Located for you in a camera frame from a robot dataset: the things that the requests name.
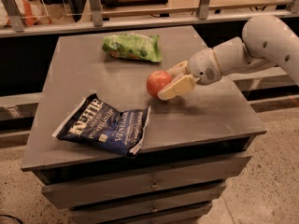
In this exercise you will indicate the grey drawer cabinet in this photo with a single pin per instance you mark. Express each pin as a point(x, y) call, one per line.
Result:
point(109, 153)

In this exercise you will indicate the blue Kettle chip bag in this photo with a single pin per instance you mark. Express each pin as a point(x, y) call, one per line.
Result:
point(100, 125)

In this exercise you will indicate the metal railing with posts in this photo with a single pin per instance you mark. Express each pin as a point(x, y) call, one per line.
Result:
point(58, 19)

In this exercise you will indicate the red apple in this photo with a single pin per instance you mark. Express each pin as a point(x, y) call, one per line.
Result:
point(156, 81)

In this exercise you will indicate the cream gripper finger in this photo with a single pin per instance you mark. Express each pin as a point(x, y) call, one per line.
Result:
point(180, 68)
point(180, 85)

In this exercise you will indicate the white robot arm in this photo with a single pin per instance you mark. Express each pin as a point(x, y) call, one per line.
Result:
point(266, 40)

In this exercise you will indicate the green chip bag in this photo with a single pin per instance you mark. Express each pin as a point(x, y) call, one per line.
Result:
point(132, 46)

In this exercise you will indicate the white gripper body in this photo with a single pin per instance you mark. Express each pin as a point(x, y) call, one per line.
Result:
point(204, 67)

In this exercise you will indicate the orange white bag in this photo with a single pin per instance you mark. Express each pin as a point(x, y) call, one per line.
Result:
point(31, 14)

